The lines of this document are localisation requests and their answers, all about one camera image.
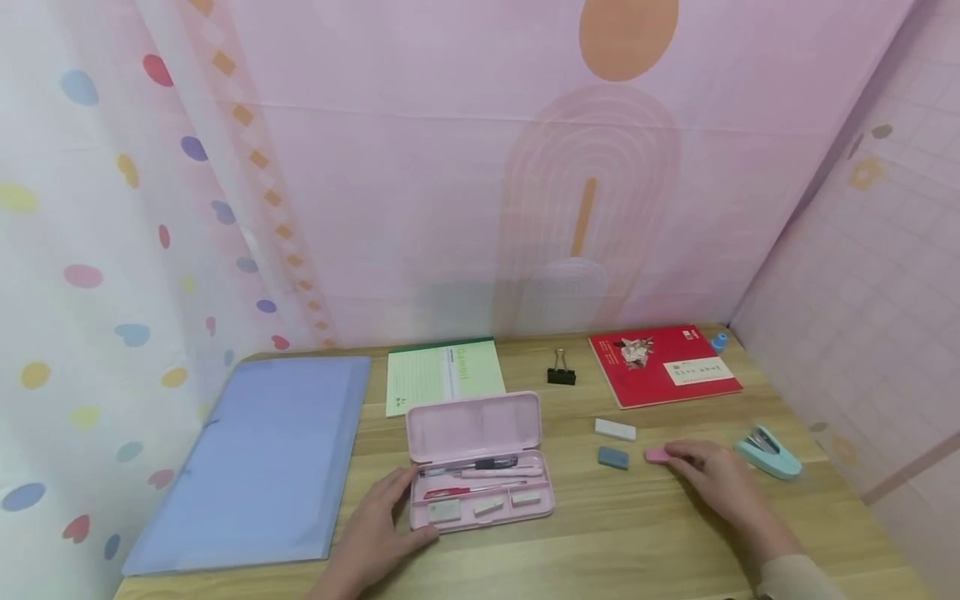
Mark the person's right hand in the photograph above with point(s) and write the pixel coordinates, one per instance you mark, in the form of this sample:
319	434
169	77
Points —
724	483

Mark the person's left hand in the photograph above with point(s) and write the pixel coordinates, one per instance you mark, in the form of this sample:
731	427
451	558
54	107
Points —
379	533

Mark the pink eraser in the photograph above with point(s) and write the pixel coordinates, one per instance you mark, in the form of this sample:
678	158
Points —
655	454

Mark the pink pencil case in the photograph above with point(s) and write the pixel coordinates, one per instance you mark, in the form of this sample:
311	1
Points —
472	429

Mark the person's left forearm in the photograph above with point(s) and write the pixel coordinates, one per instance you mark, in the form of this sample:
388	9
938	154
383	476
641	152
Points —
341	592

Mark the teal stapler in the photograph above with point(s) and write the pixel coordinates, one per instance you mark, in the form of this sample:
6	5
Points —
771	454

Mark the small white eraser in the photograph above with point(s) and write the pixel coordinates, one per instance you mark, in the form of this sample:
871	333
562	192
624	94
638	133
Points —
489	505
526	498
445	511

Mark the red pen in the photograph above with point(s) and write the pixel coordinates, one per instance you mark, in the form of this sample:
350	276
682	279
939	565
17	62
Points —
465	490

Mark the blue eraser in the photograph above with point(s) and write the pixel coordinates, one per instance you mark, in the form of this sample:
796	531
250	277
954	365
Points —
613	457

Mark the black pen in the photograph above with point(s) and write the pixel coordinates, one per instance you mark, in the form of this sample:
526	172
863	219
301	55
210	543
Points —
480	463

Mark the red book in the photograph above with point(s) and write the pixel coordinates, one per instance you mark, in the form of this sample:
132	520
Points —
664	365

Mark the white pink pen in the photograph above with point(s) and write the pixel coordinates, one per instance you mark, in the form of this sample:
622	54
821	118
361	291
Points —
502	472

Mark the light blue plastic folder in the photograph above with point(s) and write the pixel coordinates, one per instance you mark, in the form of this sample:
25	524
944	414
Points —
255	467

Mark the green lined notebook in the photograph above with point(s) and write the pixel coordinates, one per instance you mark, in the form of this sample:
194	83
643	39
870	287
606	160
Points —
442	373

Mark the black binder clip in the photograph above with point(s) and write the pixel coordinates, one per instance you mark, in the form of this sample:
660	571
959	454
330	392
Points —
561	372

